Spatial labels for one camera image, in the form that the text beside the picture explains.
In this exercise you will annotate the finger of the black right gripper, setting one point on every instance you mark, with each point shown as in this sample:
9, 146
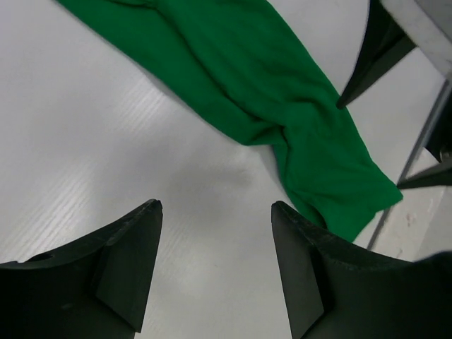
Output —
383, 46

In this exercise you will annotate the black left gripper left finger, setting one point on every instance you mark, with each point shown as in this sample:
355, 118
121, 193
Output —
96, 286

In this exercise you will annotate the green t shirt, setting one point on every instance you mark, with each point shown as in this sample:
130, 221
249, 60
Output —
242, 69

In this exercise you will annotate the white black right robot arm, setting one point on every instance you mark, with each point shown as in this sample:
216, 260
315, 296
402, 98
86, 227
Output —
428, 25

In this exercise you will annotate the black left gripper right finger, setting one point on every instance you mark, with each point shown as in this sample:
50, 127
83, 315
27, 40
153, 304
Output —
336, 289

